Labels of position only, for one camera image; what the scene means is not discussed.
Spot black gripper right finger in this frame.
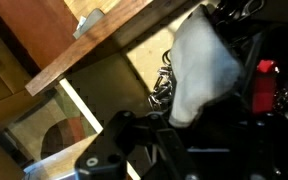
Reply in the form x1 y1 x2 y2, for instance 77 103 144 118
245 113 288 180

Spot patterned floor rug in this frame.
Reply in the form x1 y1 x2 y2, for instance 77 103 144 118
6 83 100 163

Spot red box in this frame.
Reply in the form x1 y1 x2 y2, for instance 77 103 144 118
251 59 279 115

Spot grey cloth pouch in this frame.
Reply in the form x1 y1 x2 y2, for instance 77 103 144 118
168 4 246 129

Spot black item with strap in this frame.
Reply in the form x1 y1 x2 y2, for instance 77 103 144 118
213 0 288 61

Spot wooden drawer white sides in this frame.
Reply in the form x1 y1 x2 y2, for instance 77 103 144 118
25 0 288 180

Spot silver metal chain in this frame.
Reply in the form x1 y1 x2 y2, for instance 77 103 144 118
146 49 176 112

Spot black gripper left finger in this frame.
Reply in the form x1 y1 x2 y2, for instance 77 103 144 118
75 110 198 180

